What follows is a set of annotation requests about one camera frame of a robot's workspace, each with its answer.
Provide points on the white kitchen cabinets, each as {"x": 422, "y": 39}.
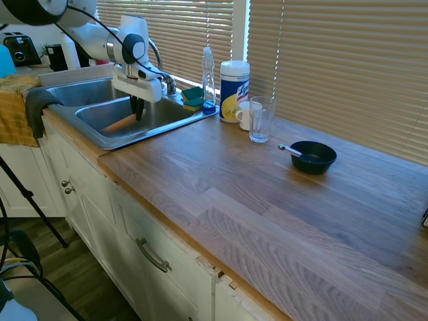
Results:
{"x": 110, "y": 227}

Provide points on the blue plastic object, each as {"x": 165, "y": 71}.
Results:
{"x": 6, "y": 61}

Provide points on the clear drinking glass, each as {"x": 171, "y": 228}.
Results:
{"x": 262, "y": 123}

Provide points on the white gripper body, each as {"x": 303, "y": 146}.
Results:
{"x": 140, "y": 85}

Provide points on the orange carrot-like object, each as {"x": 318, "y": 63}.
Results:
{"x": 117, "y": 126}

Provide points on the round metal cabinet knob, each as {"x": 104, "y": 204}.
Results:
{"x": 66, "y": 183}
{"x": 69, "y": 190}

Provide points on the tan window blind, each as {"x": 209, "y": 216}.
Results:
{"x": 334, "y": 67}
{"x": 187, "y": 33}

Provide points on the yellow green sponge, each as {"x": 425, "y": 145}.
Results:
{"x": 193, "y": 105}
{"x": 192, "y": 93}

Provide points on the stainless steel double sink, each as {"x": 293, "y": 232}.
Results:
{"x": 164, "y": 115}

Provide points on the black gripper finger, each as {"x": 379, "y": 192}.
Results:
{"x": 140, "y": 108}
{"x": 134, "y": 105}

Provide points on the white disinfecting wipes canister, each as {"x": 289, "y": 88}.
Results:
{"x": 234, "y": 90}

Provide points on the white ceramic mug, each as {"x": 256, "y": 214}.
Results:
{"x": 244, "y": 117}

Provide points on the grey dish cloth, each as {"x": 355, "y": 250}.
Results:
{"x": 35, "y": 107}

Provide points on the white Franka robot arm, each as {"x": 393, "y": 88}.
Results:
{"x": 90, "y": 43}

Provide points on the clear dish soap bottle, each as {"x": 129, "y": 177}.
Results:
{"x": 208, "y": 83}

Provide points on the chrome kitchen faucet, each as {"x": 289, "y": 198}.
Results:
{"x": 171, "y": 85}

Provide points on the dark blue bowl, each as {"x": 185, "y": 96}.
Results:
{"x": 314, "y": 160}

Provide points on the black camera tripod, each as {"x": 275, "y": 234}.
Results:
{"x": 30, "y": 200}

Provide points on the black toaster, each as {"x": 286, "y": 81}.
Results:
{"x": 20, "y": 48}

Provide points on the metal spoon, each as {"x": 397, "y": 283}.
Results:
{"x": 289, "y": 150}

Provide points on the yellow patterned cloth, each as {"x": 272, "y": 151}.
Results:
{"x": 13, "y": 110}

